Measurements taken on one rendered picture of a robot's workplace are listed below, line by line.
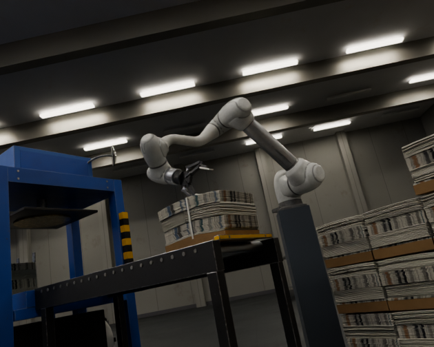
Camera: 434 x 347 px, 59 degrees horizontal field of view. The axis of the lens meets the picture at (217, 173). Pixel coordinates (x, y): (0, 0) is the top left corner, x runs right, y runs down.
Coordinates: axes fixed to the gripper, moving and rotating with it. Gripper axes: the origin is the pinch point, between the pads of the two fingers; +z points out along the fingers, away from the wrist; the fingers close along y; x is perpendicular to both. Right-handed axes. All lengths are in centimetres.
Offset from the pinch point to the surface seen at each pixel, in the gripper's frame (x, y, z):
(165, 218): 14.1, 20.3, -10.7
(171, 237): 13.7, 28.1, -5.1
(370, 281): -44, 33, 72
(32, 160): 18, 6, -140
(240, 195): -2.4, 3.3, 19.1
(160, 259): 28.4, 35.1, 4.2
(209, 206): 14.1, 10.0, 14.3
